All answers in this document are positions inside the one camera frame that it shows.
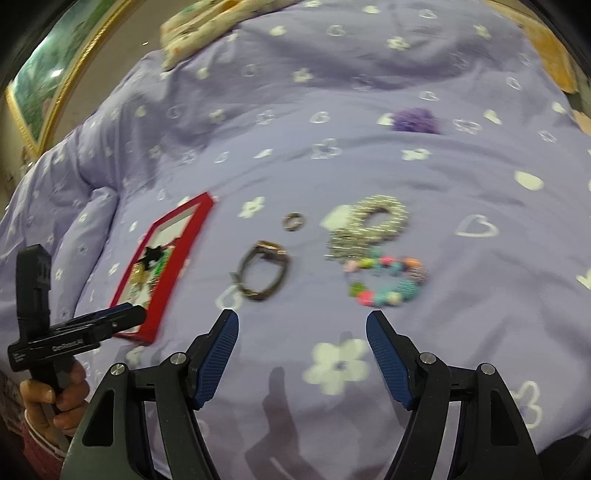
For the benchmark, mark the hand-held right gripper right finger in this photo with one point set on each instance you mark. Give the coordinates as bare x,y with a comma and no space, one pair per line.
390,364

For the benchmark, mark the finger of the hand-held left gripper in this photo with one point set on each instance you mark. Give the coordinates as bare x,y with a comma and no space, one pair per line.
129,321
104,314

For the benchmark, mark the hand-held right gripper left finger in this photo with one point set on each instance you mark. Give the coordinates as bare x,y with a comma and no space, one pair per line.
217,360

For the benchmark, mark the red cardboard box tray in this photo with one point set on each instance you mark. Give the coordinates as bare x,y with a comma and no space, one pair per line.
161,300

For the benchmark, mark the green braided scrunchie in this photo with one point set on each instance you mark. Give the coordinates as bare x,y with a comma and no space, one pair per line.
158,272

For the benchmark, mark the black scrunchie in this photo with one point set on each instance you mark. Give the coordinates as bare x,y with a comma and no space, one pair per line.
152,256

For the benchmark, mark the person's left hand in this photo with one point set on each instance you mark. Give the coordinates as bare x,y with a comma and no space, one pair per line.
69,397

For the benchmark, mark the purple floral bedspread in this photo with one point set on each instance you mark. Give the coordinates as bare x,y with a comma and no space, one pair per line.
369,161

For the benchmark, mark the gold framed painting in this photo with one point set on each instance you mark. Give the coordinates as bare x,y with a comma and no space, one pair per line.
51,83

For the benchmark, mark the purple scrunchie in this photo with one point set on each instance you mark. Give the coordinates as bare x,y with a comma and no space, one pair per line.
413,121

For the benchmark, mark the floral pillow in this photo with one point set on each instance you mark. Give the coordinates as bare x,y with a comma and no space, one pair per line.
194,32

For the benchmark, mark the orange patterned sheet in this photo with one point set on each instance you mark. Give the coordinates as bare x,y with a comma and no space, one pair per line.
551,55

